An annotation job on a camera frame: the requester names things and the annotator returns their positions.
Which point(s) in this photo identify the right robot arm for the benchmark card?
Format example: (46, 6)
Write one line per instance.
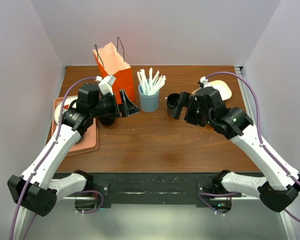
(280, 184)

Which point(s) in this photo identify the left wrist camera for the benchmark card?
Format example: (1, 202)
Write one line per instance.
(105, 84)

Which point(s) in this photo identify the stack of black lids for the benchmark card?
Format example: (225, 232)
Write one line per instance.
(106, 121)

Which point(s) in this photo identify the orange paper bag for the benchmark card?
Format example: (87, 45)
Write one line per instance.
(110, 60)

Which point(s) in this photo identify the blue straw holder cup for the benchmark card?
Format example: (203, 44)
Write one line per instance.
(148, 103)

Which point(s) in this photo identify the stack of black cups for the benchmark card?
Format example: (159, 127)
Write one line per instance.
(172, 98)

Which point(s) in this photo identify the aluminium frame rail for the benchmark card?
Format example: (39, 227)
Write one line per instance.
(245, 92)

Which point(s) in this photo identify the cream square plate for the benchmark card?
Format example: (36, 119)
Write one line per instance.
(222, 87)

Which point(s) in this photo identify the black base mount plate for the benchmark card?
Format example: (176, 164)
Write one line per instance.
(159, 188)

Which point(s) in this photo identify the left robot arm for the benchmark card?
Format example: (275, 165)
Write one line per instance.
(34, 189)

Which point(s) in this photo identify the watermelon pattern plate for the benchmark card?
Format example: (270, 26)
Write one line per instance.
(58, 104)

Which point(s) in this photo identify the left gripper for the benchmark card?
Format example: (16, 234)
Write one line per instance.
(127, 108)

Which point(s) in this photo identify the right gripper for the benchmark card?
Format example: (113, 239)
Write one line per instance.
(183, 101)

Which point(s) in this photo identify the pink tray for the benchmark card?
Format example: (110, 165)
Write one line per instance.
(88, 143)

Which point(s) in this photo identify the white wrapped straws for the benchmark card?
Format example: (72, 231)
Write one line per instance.
(153, 83)

